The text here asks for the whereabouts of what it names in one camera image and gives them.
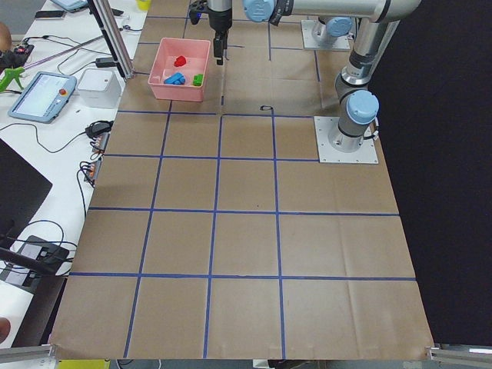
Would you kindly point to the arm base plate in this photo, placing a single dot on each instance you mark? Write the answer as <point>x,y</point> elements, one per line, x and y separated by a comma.
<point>329,34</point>
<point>334,147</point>

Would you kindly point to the aluminium frame post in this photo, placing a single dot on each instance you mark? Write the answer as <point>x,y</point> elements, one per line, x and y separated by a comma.
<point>103,14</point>

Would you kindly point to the white square box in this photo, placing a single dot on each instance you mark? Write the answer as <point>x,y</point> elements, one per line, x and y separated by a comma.
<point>99,88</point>

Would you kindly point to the green toy block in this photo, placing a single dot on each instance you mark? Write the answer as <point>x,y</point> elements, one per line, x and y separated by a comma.
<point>198,80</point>

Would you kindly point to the teach pendant tablet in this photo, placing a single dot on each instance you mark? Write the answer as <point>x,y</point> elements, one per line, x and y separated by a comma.
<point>44,98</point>

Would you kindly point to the red toy block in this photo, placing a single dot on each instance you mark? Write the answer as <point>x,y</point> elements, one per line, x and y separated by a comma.
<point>180,61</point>

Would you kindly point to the blue toy block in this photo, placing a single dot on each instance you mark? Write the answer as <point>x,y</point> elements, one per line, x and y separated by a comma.
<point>176,79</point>

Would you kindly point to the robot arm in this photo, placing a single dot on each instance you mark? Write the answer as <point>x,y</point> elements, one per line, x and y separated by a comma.
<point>358,106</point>
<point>220,14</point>

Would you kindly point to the black power adapter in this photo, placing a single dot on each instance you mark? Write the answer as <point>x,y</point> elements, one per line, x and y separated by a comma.
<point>105,62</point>

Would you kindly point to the green clamp tool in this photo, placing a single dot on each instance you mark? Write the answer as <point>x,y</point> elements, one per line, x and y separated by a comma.
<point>12,74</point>

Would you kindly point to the pink plastic box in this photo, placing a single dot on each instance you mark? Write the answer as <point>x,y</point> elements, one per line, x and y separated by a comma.
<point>196,52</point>

